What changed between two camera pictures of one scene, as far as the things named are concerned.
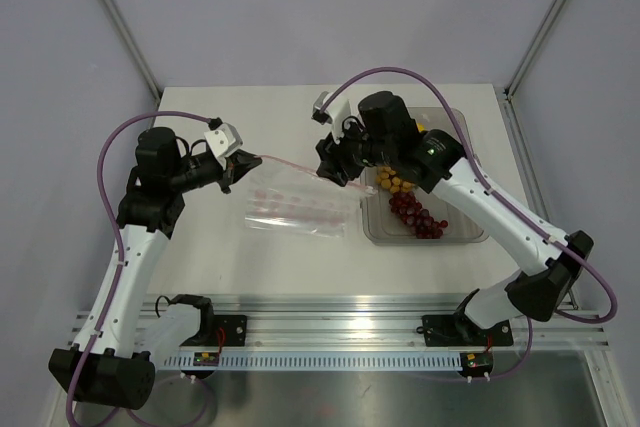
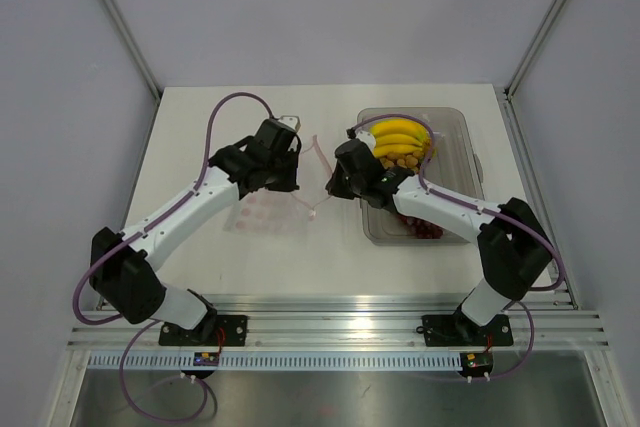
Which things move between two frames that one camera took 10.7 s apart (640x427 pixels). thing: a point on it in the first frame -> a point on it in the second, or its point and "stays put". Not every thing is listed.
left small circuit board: x=206 y=359 stays put
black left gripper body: x=194 y=172 -> x=283 y=172
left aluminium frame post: x=122 y=20 stays put
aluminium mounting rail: x=371 y=333 stays put
